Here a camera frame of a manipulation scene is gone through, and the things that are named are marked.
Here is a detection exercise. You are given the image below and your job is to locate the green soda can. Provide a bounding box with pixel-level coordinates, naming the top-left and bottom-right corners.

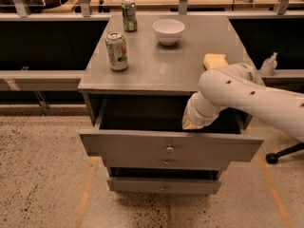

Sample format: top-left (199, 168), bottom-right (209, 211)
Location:
top-left (122, 0), bottom-right (138, 32)

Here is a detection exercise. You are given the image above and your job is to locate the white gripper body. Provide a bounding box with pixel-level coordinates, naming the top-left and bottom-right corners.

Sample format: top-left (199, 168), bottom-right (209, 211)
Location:
top-left (181, 93), bottom-right (220, 130)

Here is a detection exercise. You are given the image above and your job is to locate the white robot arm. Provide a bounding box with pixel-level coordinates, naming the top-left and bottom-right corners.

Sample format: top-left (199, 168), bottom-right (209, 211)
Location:
top-left (182, 64), bottom-right (304, 142)

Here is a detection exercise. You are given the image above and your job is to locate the grey top drawer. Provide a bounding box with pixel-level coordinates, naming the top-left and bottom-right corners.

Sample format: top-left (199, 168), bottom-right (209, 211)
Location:
top-left (80, 96), bottom-right (263, 162)

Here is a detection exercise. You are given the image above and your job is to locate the yellow sponge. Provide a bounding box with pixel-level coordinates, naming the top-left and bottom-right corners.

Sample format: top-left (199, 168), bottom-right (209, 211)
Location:
top-left (203, 53), bottom-right (228, 69)

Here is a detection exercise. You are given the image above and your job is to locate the clear sanitizer pump bottle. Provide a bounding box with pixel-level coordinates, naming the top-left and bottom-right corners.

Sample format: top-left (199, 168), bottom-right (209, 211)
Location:
top-left (260, 52), bottom-right (277, 76)

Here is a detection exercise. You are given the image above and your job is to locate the grey middle drawer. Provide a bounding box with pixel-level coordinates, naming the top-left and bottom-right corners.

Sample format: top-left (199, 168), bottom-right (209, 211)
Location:
top-left (104, 157), bottom-right (229, 170)

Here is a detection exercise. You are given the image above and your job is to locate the grey wooden drawer cabinet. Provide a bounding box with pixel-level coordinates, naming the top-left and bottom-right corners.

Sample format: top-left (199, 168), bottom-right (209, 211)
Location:
top-left (78, 14), bottom-right (251, 181)

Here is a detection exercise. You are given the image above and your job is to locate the grey drawer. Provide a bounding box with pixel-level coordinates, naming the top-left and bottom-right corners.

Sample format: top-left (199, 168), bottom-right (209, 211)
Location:
top-left (104, 157), bottom-right (229, 170)
top-left (80, 96), bottom-right (263, 162)
top-left (107, 177), bottom-right (221, 195)

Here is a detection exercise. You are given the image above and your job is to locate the black office chair base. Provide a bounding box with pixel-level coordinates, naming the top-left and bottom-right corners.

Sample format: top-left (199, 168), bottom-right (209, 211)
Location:
top-left (265, 142), bottom-right (304, 164)

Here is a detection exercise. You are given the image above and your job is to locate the white soda can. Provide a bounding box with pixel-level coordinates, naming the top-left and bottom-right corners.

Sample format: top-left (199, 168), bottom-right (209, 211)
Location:
top-left (105, 32), bottom-right (128, 71)

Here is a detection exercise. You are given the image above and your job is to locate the white ceramic bowl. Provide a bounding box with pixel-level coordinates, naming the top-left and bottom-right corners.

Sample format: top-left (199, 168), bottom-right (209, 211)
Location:
top-left (152, 19), bottom-right (185, 46)

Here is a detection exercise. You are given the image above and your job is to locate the grey bottom drawer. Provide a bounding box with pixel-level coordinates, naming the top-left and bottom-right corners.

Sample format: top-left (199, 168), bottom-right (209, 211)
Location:
top-left (107, 177), bottom-right (221, 195)

